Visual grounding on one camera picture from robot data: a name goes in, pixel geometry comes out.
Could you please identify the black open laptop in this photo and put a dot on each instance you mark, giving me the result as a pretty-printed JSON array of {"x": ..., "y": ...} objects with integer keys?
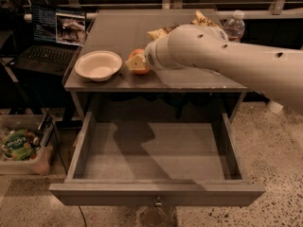
[{"x": 57, "y": 34}]

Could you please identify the metal drawer knob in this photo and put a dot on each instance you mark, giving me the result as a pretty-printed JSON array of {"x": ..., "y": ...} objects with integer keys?
[{"x": 158, "y": 202}]

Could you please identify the orange fruit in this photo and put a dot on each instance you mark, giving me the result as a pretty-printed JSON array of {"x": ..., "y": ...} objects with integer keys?
[{"x": 138, "y": 62}]

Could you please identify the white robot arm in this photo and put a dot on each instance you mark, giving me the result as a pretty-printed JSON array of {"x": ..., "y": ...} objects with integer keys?
[{"x": 274, "y": 72}]

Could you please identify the green snack bag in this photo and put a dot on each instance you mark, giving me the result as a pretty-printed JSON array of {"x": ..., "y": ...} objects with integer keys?
[{"x": 16, "y": 146}]

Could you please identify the grey cabinet with counter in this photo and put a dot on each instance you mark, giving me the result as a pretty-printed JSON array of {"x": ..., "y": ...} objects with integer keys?
[{"x": 124, "y": 30}]

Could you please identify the clear plastic water bottle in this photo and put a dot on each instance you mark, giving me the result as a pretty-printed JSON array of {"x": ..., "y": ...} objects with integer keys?
[{"x": 234, "y": 26}]

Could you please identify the white paper bowl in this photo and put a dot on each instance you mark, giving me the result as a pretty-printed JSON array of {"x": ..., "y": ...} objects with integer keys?
[{"x": 98, "y": 65}]

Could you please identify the grey open top drawer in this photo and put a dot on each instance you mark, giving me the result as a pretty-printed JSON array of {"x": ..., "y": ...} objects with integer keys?
[{"x": 132, "y": 162}]

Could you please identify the yellow brown chip bag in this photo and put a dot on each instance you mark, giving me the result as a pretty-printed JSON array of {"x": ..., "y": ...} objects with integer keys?
[{"x": 200, "y": 20}]

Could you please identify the clear plastic storage bin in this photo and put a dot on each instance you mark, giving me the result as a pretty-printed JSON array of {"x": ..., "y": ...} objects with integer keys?
[{"x": 45, "y": 128}]

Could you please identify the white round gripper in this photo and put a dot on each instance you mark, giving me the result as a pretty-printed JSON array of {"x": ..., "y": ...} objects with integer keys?
[{"x": 151, "y": 58}]

